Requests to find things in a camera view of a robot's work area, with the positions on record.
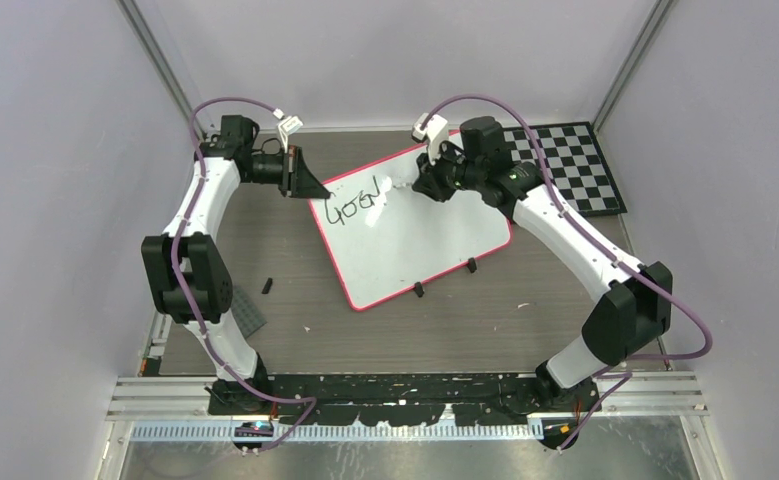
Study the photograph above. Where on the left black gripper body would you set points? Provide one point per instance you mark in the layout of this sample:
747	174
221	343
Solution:
271	170

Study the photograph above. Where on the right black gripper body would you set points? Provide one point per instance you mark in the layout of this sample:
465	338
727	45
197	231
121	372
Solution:
450	172

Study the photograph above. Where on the pink framed whiteboard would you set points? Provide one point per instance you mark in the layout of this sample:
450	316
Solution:
384	243

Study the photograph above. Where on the black marker cap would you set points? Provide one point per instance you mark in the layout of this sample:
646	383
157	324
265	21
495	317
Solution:
267	286

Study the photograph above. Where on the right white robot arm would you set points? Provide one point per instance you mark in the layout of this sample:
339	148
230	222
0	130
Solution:
631	308

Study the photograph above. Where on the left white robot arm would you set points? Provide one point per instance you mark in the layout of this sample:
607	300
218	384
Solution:
188	278

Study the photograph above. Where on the black white checkerboard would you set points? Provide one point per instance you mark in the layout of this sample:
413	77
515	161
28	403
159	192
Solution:
579	169

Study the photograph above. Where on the grey studded baseplate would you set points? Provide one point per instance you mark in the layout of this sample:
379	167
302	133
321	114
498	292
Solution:
249	319

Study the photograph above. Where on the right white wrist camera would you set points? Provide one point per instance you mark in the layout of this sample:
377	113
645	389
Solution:
432	130

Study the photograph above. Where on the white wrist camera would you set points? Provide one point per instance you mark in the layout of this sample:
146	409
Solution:
286	126
432	130

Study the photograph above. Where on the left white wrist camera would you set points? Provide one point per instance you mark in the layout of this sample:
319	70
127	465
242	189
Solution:
286	126

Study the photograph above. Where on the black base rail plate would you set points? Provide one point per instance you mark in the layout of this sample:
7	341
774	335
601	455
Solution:
399	400

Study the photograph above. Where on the white slotted cable duct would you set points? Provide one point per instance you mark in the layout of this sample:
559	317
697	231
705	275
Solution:
241	431

